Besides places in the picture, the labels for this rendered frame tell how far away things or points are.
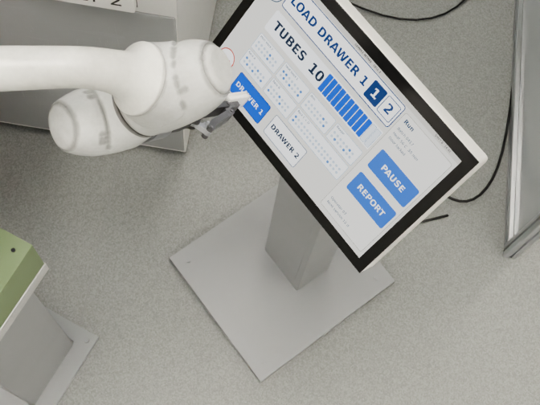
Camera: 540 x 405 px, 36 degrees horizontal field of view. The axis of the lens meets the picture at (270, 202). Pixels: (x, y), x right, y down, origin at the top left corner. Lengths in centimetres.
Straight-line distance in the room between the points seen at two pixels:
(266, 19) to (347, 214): 38
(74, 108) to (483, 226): 171
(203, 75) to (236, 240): 141
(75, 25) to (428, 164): 98
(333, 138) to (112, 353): 119
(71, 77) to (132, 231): 149
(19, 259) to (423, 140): 77
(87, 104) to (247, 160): 144
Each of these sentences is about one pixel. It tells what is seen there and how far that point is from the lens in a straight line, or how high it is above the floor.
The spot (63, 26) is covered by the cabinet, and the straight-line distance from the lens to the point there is 207.
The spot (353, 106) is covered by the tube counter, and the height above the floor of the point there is 112.
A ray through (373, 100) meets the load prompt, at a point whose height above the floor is 115.
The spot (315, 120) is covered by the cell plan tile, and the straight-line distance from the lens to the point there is 151.
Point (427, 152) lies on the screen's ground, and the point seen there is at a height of 116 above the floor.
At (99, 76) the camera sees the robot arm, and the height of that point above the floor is 145.
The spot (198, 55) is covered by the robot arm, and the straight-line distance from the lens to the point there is 113.
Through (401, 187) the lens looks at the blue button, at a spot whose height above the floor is 110.
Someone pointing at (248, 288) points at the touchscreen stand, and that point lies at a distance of 245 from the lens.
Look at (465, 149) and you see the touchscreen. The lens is 139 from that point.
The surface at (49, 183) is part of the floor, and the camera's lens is 264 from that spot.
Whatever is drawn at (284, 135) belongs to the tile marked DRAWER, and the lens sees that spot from 155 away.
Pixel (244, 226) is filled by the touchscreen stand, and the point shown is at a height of 3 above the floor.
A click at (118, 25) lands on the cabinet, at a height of 73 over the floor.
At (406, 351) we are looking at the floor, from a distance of 251.
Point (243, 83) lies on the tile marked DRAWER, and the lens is 159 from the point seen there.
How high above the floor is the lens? 240
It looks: 69 degrees down
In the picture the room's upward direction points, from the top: 11 degrees clockwise
